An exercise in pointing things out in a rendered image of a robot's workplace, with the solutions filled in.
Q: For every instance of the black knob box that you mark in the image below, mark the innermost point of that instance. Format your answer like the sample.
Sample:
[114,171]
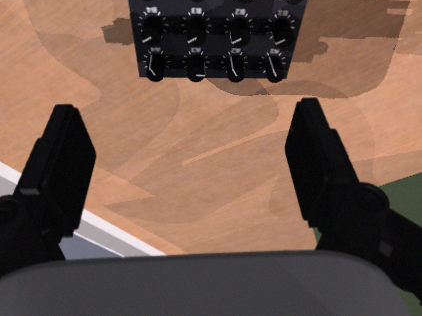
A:
[211,39]

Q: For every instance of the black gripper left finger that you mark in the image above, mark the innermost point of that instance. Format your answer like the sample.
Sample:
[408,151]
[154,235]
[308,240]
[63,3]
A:
[49,198]

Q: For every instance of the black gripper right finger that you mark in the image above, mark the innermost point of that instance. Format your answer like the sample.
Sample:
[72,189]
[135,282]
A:
[357,214]

